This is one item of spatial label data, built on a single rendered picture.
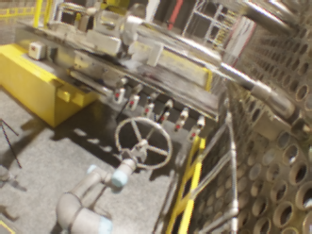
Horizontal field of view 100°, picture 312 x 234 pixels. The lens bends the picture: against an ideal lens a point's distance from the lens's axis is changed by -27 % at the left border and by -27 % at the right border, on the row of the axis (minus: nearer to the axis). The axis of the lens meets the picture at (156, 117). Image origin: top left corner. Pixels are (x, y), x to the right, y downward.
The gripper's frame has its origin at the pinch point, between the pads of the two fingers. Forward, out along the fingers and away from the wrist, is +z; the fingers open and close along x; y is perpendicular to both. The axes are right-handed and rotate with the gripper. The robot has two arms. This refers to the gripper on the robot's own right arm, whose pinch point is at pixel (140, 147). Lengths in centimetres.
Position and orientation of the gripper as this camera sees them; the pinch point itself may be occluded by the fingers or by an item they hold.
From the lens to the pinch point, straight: 110.7
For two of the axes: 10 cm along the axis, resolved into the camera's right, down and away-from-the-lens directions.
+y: 3.1, 8.9, 3.4
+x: 9.0, -1.5, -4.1
